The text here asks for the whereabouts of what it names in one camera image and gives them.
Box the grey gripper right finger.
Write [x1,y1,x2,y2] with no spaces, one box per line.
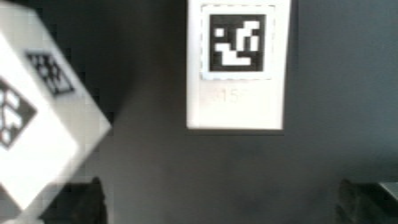
[334,179,398,224]

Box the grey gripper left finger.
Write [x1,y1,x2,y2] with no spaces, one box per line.
[39,177,109,224]

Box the white stool leg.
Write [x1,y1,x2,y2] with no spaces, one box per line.
[0,0,110,210]
[187,0,292,131]

